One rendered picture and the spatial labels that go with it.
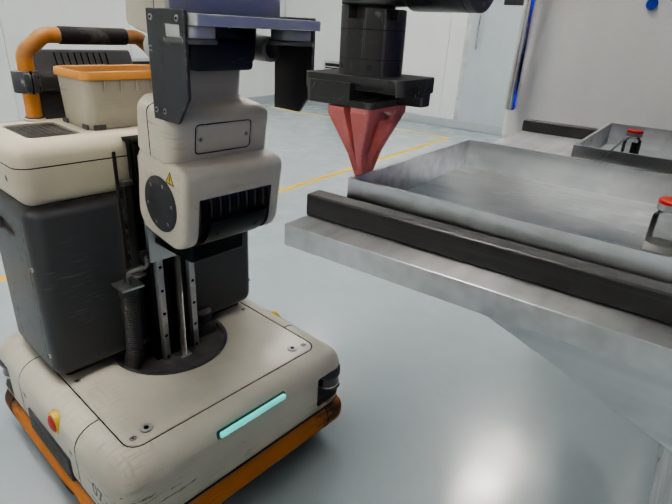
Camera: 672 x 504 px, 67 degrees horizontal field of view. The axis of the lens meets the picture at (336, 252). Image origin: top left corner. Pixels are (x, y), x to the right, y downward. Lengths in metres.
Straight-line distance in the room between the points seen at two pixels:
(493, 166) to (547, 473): 1.04
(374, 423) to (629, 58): 1.11
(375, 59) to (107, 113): 0.81
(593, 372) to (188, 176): 0.67
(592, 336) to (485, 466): 1.18
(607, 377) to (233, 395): 0.88
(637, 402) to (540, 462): 1.12
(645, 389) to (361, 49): 0.35
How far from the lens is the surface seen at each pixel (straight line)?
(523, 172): 0.65
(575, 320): 0.35
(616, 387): 0.46
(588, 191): 0.64
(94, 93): 1.18
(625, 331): 0.35
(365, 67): 0.46
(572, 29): 1.32
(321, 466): 1.42
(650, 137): 0.97
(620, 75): 1.32
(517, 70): 1.27
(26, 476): 1.54
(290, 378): 1.25
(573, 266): 0.37
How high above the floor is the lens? 1.04
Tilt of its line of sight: 24 degrees down
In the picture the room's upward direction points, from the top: 3 degrees clockwise
